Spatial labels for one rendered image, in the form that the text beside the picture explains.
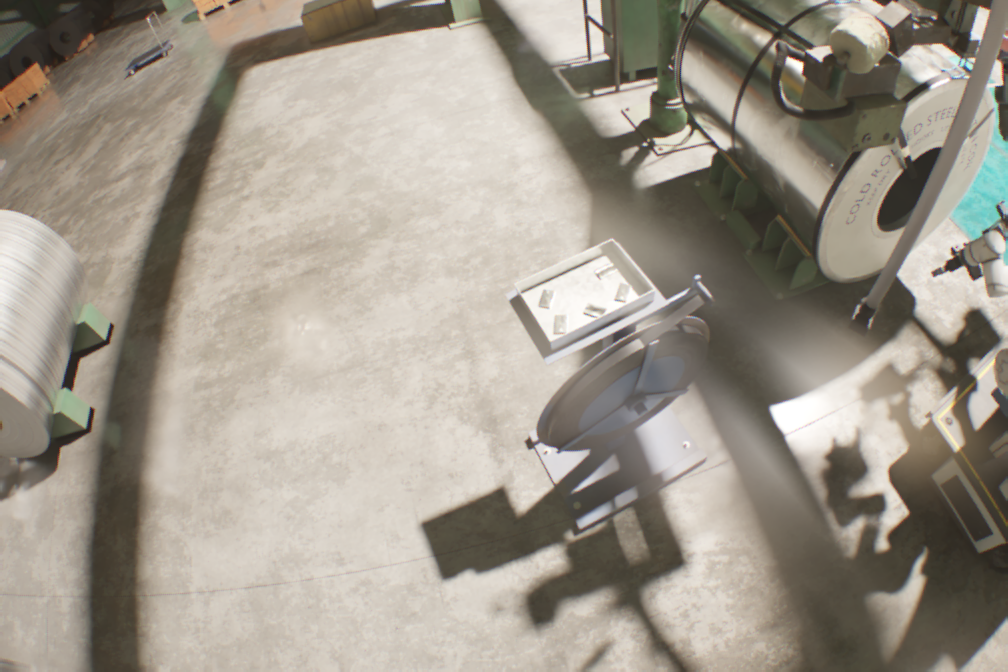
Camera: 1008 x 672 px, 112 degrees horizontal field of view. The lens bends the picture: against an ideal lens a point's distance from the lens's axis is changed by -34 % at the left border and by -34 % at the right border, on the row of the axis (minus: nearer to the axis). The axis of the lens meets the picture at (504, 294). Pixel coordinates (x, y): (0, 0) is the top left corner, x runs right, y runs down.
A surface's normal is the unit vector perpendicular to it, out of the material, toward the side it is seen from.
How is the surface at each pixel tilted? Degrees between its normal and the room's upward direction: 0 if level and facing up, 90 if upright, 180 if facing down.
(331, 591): 0
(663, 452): 0
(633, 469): 0
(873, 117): 90
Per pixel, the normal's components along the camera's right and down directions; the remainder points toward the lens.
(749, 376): -0.16, -0.61
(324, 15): 0.24, 0.74
